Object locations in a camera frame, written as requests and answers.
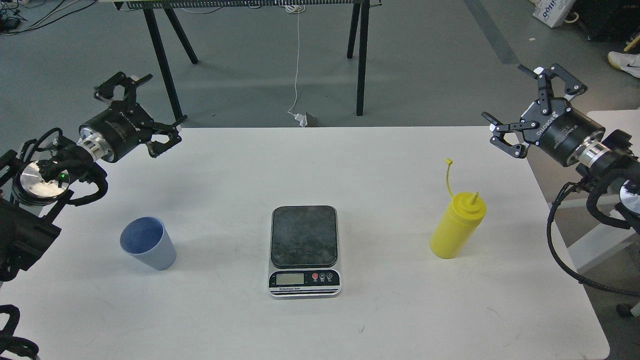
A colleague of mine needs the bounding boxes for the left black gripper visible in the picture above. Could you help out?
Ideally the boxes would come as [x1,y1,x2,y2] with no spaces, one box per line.
[78,71,188,164]

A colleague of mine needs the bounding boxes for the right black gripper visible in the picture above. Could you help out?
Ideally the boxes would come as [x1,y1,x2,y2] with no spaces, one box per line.
[481,63,607,168]

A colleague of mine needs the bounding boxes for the blue ribbed cup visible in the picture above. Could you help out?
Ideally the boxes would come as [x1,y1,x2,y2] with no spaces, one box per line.
[119,216,178,271]

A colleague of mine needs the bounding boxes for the yellow squeeze bottle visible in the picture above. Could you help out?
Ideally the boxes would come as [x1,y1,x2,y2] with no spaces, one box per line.
[429,158,488,259]

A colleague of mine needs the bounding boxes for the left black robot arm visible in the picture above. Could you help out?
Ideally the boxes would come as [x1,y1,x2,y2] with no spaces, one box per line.
[0,71,187,283]

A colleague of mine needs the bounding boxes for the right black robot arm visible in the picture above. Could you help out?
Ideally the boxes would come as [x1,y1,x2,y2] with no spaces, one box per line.
[481,63,640,297]

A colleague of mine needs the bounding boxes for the digital kitchen scale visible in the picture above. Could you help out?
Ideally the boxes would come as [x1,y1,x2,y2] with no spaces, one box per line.
[267,205,343,299]

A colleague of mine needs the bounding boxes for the white cardboard box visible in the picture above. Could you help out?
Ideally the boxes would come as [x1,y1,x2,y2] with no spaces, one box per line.
[530,0,579,28]

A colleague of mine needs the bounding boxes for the white sneaker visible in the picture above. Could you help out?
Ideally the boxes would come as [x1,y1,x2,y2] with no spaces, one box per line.
[606,51,640,79]

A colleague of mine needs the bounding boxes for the white power adapter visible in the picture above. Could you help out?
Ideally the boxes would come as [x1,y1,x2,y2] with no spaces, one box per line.
[294,112,309,128]

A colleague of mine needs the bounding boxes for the black trestle table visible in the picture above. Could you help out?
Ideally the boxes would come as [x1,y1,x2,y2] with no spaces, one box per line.
[100,0,383,117]

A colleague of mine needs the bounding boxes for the black floor cables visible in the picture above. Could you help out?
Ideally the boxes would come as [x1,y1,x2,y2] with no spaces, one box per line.
[0,0,98,36]

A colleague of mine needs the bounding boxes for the white hanging cable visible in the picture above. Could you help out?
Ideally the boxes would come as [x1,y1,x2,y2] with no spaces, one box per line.
[286,4,307,118]

